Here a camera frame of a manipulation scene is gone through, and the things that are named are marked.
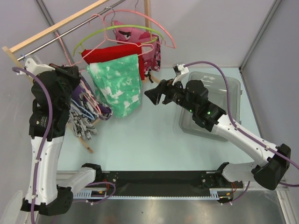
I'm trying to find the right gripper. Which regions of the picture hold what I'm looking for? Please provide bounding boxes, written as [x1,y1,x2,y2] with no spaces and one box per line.
[144,75,197,114]

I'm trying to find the pink wire hanger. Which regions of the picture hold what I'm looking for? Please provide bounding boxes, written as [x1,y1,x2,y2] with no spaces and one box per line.
[54,31,102,115]

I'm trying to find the purple camouflage trousers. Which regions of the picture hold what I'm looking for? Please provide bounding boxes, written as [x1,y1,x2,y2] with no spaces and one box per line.
[71,77,113,120]

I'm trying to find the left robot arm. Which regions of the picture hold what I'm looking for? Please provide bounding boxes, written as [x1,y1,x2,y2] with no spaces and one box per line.
[13,58,103,216]

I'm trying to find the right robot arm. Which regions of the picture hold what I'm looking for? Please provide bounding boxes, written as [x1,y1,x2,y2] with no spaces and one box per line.
[144,79,291,190]

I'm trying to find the green plastic hanger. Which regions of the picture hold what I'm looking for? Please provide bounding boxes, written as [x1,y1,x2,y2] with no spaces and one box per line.
[72,25,159,56]

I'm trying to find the red trousers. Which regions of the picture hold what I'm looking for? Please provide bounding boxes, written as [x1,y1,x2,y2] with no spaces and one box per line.
[81,44,145,80]

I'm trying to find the green white tie-dye trousers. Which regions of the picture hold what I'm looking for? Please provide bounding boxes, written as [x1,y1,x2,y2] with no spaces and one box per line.
[87,54,142,118]

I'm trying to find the black white patterned trousers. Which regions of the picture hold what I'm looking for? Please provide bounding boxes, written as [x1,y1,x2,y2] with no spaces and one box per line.
[68,102,98,140]

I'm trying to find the pink camouflage trousers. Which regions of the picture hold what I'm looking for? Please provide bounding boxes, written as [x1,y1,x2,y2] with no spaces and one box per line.
[114,27,161,76]

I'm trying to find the large pink plastic hanger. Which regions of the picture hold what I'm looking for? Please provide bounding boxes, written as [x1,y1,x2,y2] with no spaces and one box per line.
[102,8,176,49]

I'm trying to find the grey plastic bin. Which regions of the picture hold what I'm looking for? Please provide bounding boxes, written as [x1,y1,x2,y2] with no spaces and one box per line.
[179,71,242,142]

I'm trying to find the metal hanging rod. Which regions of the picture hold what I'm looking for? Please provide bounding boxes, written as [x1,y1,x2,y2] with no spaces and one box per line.
[17,0,125,61]

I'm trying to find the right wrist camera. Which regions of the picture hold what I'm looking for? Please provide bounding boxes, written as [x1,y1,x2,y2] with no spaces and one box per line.
[172,63,189,85]

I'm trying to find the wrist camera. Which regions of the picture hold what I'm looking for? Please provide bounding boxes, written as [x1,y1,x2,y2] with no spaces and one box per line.
[24,57,54,76]
[172,63,189,85]

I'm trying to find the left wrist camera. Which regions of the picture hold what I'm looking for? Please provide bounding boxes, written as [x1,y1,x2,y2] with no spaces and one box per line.
[24,57,54,76]

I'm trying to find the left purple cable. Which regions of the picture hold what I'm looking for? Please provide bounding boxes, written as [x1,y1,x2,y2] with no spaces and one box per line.
[11,66,116,224]

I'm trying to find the purple cable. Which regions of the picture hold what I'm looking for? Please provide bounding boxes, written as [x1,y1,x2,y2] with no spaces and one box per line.
[11,66,116,224]
[184,61,299,201]

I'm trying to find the wooden clothes rack frame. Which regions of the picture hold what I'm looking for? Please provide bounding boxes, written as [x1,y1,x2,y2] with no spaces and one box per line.
[2,0,158,154]

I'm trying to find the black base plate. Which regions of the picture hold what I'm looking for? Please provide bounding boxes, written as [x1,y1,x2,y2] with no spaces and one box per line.
[100,170,225,197]

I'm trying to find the white cable duct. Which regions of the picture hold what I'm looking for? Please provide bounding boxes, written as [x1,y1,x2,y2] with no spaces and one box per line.
[73,188,234,201]

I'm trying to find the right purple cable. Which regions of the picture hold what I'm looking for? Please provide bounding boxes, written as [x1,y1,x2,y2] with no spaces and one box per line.
[184,61,299,201]

